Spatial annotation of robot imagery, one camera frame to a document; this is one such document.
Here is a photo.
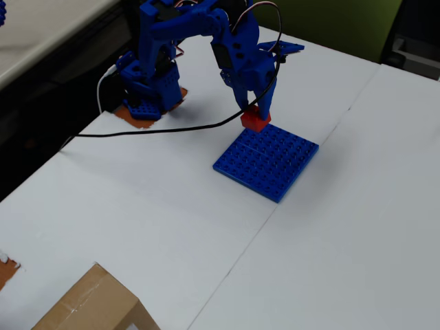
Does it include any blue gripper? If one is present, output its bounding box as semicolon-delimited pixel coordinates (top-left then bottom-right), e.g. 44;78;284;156
219;15;278;120

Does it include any red 2x2 toy block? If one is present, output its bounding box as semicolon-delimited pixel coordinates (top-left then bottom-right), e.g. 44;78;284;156
239;104;272;133

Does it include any blue 8x8 studded baseplate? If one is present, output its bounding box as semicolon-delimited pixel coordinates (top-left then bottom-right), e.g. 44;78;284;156
212;123;320;204

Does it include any green chair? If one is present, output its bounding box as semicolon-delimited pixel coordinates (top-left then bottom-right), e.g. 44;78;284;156
256;0;404;65

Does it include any white foam board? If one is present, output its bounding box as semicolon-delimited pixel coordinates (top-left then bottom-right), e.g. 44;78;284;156
188;63;440;330
0;25;381;330

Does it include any dark background furniture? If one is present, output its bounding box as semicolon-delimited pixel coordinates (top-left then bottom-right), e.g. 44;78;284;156
381;0;440;82

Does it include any beige side table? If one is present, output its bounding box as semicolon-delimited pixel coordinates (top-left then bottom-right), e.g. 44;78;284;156
0;0;121;90

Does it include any brown cardboard box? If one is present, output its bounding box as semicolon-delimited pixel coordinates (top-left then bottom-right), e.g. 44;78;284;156
30;263;161;330

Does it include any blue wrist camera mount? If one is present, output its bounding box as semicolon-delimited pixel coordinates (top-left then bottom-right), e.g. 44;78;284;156
256;40;305;65

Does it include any white red servo wire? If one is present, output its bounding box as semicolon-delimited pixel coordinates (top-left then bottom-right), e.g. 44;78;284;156
232;1;276;35

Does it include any black camera cable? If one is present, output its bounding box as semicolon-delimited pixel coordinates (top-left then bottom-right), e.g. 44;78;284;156
60;2;282;151

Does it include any white power cable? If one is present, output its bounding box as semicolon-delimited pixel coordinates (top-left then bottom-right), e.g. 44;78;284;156
97;65;120;114

